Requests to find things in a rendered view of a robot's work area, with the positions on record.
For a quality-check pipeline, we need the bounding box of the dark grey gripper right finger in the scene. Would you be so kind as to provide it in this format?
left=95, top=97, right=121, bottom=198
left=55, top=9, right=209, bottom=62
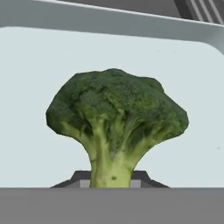
left=129, top=170, right=171, bottom=189

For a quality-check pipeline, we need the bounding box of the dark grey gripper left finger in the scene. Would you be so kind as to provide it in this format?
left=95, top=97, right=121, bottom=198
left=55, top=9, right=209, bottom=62
left=50, top=170, right=93, bottom=189

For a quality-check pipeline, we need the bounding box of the green broccoli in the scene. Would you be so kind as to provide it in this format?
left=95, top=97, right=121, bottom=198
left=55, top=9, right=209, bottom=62
left=45, top=67, right=190, bottom=189

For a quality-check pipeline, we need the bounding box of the grey oven rack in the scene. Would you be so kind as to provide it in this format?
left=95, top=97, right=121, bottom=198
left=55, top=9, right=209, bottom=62
left=173, top=0, right=224, bottom=26

